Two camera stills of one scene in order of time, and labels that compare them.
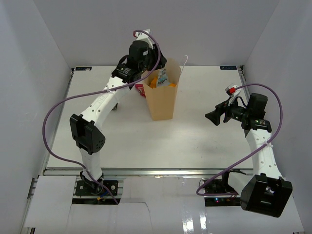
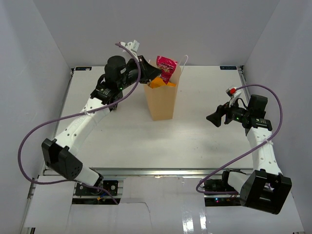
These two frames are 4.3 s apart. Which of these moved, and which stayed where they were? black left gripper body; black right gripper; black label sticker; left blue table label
Moved: black left gripper body
Stayed: left blue table label; black right gripper; black label sticker
